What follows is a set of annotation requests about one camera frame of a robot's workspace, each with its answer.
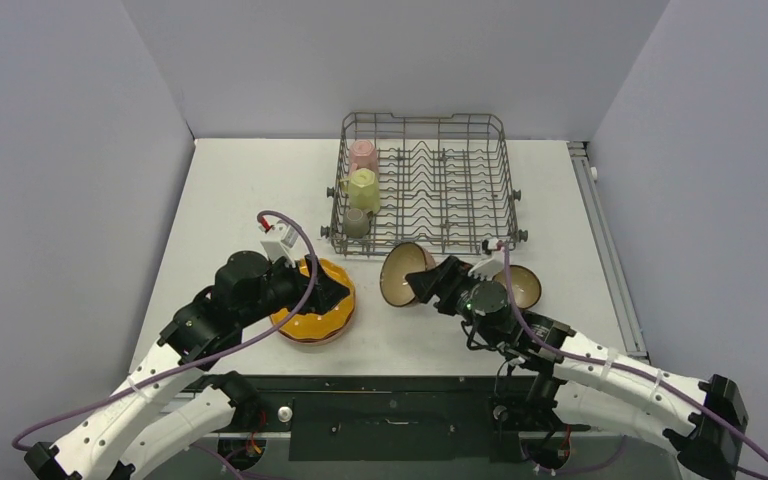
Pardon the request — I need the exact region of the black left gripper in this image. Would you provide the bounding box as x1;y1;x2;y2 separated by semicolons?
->
238;252;348;328

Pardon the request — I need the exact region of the brown ceramic bowl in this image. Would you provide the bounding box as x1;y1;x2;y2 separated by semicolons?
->
492;265;542;310
379;242;437;308

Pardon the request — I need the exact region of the small grey-green cup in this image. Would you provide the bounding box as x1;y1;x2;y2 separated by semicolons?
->
343;207;373;239

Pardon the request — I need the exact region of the grey wire dish rack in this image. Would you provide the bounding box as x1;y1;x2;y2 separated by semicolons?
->
320;112;529;257

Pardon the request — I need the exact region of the pale yellow mug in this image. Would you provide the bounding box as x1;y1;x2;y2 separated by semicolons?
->
341;168;381;214

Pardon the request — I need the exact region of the pink mug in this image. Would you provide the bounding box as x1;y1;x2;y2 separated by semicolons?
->
348;139;379;176

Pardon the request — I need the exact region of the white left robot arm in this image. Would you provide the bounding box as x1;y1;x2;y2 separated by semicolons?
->
24;251;355;479

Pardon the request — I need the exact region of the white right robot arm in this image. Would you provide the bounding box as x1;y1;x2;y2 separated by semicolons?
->
396;256;749;479

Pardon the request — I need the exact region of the orange polka dot plate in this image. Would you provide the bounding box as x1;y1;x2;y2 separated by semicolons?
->
279;258;357;344

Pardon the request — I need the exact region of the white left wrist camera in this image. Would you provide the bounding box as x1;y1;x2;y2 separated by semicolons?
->
260;221;306;267

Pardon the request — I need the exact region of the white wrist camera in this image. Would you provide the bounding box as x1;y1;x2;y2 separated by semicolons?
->
260;221;306;267
468;237;506;280

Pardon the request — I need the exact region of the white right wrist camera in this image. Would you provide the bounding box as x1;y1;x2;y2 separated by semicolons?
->
468;237;506;280

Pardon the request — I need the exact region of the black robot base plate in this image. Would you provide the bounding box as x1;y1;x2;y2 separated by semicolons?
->
218;375;569;463

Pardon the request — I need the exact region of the aluminium frame rail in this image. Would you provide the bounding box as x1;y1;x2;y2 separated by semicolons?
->
567;141;649;361

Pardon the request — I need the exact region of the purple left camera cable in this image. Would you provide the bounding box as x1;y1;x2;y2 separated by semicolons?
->
11;209;320;453

